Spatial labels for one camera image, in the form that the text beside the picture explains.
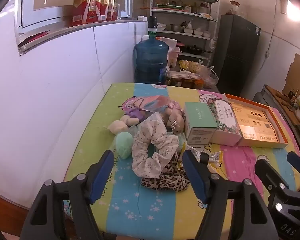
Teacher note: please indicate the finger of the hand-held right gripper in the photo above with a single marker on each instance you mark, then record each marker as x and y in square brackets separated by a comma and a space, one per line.
[298, 162]
[269, 175]

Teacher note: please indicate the white plastic bag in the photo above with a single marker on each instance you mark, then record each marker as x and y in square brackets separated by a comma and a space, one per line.
[189, 24]

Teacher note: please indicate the orange shallow box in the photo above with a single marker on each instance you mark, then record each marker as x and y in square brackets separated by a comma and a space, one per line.
[259, 122]

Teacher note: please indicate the clear glass cup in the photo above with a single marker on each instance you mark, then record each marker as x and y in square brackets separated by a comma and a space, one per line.
[118, 12]

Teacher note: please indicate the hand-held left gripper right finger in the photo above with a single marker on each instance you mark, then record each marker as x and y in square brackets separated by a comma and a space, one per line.
[193, 175]

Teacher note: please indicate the wooden chopping board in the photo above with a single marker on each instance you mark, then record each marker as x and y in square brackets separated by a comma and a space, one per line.
[279, 100]

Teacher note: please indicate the large glass jar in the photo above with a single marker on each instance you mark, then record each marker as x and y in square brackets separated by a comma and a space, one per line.
[234, 8]

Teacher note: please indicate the small white bowl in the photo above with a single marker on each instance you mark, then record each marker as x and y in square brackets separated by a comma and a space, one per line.
[206, 34]
[197, 32]
[188, 31]

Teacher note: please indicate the dark refrigerator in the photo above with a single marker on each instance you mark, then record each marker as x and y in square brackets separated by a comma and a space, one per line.
[236, 55]

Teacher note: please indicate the large white bowl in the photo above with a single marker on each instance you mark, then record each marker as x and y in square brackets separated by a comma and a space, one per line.
[161, 27]

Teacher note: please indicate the white flour sack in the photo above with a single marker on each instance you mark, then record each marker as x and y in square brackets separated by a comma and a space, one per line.
[168, 43]

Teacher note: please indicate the pale yellow food pile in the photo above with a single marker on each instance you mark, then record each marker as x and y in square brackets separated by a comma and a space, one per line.
[188, 65]

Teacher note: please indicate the pale pink plastic bin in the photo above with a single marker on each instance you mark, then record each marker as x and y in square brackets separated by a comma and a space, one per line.
[174, 57]

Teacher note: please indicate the steel bowl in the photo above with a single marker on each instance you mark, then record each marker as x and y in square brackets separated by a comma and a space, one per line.
[177, 28]

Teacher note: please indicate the clear plastic bag of food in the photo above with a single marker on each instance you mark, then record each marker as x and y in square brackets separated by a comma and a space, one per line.
[208, 77]

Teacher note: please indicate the hanging plastic bag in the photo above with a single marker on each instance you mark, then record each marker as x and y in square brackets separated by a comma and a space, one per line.
[212, 45]

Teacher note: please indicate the pink towel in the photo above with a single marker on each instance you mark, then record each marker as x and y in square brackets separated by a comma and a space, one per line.
[152, 102]

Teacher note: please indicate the red lidded pot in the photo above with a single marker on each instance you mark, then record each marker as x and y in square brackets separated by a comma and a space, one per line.
[180, 46]

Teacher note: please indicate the brown cardboard sheet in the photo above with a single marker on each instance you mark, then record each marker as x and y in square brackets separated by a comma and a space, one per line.
[299, 72]

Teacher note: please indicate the white floral scrunchie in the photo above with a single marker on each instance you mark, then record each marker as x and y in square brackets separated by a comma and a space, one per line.
[145, 160]

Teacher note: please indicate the small white box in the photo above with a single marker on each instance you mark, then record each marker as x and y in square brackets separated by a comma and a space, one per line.
[142, 18]

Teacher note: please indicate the side counter with condiment bottles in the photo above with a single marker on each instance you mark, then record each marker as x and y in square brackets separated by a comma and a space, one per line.
[262, 97]

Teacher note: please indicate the black wok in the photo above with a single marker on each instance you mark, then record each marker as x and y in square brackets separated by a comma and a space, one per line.
[196, 50]

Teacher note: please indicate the floral print box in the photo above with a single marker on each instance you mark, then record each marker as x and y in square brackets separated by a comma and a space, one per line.
[226, 122]

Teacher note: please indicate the blue water jug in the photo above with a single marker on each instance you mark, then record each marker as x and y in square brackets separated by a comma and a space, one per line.
[150, 60]

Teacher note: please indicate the plush doll purple dress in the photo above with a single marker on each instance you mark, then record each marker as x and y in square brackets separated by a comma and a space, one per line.
[135, 113]

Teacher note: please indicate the mint green box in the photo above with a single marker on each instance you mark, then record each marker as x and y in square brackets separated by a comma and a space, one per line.
[197, 120]

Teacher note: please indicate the small high window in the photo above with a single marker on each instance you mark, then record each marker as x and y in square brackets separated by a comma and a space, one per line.
[294, 11]

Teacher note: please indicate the green tray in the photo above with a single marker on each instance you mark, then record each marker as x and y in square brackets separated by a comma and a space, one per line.
[170, 5]

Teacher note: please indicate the leopard print scrunchie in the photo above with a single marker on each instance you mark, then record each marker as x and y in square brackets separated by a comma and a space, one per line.
[170, 182]

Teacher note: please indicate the dry noodle bundle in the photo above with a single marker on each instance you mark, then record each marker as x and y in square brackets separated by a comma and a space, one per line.
[182, 75]

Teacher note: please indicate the light green puff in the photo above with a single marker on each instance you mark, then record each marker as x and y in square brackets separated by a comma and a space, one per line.
[123, 146]

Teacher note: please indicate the shrink-wrapped drink bottle pack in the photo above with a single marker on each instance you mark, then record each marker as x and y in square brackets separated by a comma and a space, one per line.
[90, 5]

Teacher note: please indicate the aluminium sliding window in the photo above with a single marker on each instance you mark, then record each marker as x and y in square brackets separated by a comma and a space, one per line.
[40, 22]

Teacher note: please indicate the colourful printed tablecloth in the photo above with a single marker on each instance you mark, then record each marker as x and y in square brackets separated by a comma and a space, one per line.
[140, 212]

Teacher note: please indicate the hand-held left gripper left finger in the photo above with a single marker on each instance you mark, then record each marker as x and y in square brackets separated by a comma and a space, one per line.
[102, 177]

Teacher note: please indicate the group of condiment bottles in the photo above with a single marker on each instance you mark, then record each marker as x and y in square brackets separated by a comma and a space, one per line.
[298, 100]

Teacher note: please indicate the orange sauce jar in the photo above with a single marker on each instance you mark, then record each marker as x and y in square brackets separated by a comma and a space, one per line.
[199, 84]

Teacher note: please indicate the brown sauce jar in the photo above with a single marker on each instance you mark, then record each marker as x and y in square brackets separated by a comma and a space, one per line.
[188, 84]
[177, 83]

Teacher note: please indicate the yellow sachet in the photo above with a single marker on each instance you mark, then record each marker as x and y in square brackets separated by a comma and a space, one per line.
[216, 158]

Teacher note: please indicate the row of spice jars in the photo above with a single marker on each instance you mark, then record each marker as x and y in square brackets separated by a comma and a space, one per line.
[202, 8]

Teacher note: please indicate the grey metal shelf rack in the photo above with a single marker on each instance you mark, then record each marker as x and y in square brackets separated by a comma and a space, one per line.
[184, 13]

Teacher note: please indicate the black white water pump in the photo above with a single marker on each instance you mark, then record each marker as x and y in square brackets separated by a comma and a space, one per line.
[152, 27]

